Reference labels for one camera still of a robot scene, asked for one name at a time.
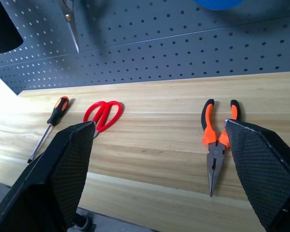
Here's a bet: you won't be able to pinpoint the orange black needle-nose pliers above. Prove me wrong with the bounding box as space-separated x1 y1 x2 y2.
201 99 240 198

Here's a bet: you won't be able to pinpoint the blue tape roll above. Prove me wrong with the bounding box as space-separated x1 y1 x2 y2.
193 0 244 11

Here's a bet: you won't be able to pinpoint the grey metal pegboard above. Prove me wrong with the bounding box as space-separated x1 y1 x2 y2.
0 0 290 95

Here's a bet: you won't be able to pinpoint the black plastic cup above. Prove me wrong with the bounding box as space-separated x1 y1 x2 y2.
0 0 24 54

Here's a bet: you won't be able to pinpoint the blue handled scissors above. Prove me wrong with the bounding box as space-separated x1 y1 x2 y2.
61 0 80 53

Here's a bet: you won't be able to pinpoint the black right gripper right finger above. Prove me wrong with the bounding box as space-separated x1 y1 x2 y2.
224 118 290 232

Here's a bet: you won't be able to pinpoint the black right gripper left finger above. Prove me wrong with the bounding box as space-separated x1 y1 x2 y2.
0 120 97 232

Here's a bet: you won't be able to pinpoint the orange black handled screwdriver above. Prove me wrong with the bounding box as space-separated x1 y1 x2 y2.
27 96 70 163

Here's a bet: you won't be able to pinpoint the red handled scissors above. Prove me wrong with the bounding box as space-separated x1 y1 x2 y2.
83 101 123 138

